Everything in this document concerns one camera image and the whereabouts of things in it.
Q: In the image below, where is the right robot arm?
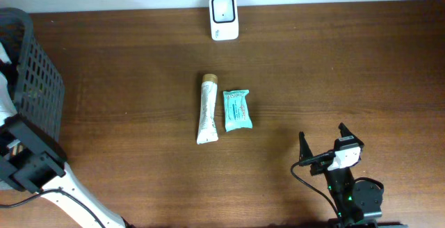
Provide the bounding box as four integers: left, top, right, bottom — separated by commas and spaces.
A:
290, 123, 404, 227

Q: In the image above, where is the grey perforated plastic basket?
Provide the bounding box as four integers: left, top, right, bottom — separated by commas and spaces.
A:
1, 8, 65, 140

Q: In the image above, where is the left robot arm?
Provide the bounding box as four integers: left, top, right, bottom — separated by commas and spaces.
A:
1, 40, 129, 227

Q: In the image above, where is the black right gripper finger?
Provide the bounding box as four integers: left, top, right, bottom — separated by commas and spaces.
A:
299, 131, 313, 161
339, 122, 362, 144

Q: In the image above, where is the white tube gold cap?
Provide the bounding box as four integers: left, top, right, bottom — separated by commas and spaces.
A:
197, 74, 218, 145

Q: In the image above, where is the teal wipes packet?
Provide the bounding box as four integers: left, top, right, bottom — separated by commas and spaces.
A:
223, 90, 253, 132

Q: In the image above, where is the white barcode scanner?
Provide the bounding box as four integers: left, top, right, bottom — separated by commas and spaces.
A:
209, 0, 239, 41

